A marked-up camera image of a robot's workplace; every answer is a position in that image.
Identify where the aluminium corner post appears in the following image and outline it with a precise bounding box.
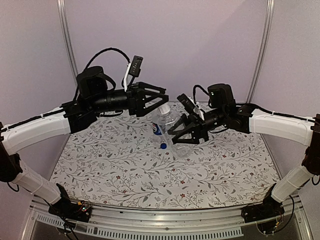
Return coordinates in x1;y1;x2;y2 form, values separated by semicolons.
245;0;275;103
56;0;78;79

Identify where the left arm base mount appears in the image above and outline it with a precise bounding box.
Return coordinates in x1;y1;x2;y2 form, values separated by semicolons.
48;183;92;223

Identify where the clear plastic bottle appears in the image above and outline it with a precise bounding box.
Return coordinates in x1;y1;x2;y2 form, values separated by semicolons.
157;103;192;158

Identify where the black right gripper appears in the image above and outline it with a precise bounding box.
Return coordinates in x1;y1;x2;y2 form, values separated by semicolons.
168;106;227;144

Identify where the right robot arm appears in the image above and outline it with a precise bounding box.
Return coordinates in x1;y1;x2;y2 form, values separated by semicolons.
167;83;320;218

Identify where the left aluminium corner post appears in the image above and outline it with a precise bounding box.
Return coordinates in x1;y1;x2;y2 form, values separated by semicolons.
56;0;78;79

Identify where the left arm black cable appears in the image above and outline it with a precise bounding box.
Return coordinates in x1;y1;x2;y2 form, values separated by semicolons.
72;47;131;101

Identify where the floral patterned table mat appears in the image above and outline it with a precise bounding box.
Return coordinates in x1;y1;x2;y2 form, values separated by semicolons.
50;113;279;209

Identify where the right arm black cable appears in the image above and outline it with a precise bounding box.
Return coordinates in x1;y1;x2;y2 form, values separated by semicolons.
192;84;211;101

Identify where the white bottle cap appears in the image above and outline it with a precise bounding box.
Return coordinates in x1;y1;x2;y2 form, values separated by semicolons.
158;103;171;115

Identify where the aluminium front frame rail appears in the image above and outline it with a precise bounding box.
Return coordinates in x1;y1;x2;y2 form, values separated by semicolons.
21;195;313;240

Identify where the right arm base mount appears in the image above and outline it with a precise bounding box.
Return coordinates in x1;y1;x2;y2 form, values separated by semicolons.
241;195;285;223

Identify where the blue bottle cap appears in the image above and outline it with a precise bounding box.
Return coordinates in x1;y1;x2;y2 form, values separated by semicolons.
160;143;167;149

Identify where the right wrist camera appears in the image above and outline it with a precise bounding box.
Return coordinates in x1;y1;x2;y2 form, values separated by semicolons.
177;93;205;121

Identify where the right aluminium corner post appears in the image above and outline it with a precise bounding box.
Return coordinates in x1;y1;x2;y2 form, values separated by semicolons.
245;0;275;103

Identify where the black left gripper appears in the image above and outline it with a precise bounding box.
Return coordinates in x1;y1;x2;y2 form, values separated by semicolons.
90;81;169;116

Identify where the blue label plastic bottle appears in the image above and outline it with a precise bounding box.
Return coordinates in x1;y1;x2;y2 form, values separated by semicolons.
151;110;166;149

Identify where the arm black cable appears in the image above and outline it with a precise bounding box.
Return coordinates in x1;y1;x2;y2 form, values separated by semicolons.
192;84;211;101
72;47;131;101

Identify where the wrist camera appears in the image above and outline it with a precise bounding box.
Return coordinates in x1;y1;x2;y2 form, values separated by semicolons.
122;55;144;92
177;93;205;121

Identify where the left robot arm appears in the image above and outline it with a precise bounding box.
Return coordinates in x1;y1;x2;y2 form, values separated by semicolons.
0;66;169;217

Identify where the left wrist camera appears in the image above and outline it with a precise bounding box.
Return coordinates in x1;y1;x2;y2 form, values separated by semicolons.
122;55;144;92

